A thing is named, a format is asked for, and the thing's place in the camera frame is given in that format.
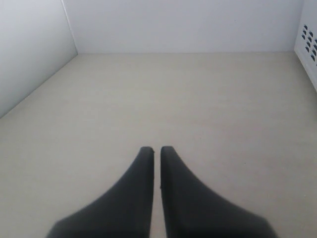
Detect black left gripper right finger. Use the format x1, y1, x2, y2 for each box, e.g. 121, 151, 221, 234
160, 146, 277, 238

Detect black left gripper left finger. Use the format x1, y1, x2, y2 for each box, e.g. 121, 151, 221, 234
48, 147, 154, 238

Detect white microwave oven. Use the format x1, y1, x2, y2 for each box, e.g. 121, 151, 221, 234
294, 0, 317, 90

